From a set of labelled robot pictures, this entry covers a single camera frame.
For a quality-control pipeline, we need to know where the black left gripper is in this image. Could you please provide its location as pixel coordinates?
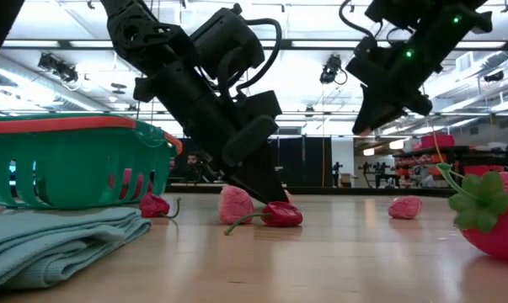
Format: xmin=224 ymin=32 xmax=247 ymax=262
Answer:
xmin=133 ymin=58 xmax=290 ymax=205

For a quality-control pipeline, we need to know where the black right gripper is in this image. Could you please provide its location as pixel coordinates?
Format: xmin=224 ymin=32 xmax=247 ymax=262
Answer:
xmin=345 ymin=24 xmax=445 ymax=136

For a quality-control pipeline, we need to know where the pink toy raspberry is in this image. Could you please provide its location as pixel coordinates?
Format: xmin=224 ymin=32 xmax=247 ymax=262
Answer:
xmin=388 ymin=195 xmax=424 ymax=221
xmin=218 ymin=184 xmax=256 ymax=226

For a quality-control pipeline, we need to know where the red toy chili pepper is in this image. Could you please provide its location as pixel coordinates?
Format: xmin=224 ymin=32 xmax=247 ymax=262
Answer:
xmin=223 ymin=200 xmax=304 ymax=237

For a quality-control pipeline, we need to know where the dark red toy cherry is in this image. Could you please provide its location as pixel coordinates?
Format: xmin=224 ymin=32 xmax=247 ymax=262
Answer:
xmin=138 ymin=192 xmax=182 ymax=220

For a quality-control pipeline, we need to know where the pinkish red toy fruit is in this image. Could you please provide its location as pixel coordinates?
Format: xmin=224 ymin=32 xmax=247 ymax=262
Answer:
xmin=108 ymin=167 xmax=153 ymax=201

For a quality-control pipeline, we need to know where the green basket with orange rim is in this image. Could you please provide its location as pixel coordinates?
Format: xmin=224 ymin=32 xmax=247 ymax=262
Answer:
xmin=0 ymin=112 xmax=184 ymax=210

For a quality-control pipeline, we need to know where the black background robot stand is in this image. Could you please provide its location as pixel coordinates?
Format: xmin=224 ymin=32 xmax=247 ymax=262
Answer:
xmin=358 ymin=161 xmax=396 ymax=189

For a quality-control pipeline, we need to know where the person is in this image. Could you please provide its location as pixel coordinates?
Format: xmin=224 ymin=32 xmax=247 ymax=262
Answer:
xmin=181 ymin=151 xmax=208 ymax=183

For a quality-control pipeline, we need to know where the shelf with red boxes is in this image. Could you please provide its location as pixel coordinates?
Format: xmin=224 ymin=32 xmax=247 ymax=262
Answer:
xmin=392 ymin=133 xmax=508 ymax=189

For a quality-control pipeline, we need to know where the red toy strawberry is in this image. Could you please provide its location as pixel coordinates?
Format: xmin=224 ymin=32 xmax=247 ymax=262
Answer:
xmin=436 ymin=162 xmax=508 ymax=263

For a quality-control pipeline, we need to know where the folded light blue cloth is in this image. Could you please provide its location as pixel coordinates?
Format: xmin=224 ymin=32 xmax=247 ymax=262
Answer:
xmin=0 ymin=205 xmax=152 ymax=296

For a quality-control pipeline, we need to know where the black partition wall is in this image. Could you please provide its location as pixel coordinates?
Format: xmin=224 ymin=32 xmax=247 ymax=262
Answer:
xmin=168 ymin=135 xmax=334 ymax=189

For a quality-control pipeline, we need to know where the black ceiling camera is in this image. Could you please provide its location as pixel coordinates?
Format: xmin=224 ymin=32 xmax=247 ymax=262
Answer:
xmin=318 ymin=53 xmax=348 ymax=86

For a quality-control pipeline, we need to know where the yellow cord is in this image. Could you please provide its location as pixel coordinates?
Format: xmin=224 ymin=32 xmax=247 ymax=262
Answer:
xmin=420 ymin=83 xmax=465 ymax=178

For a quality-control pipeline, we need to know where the black overhead frame bar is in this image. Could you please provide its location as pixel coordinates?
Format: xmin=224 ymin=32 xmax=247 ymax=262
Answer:
xmin=0 ymin=39 xmax=508 ymax=51

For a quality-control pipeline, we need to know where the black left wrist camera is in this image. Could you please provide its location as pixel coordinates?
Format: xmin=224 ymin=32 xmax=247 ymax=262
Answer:
xmin=189 ymin=3 xmax=266 ymax=82

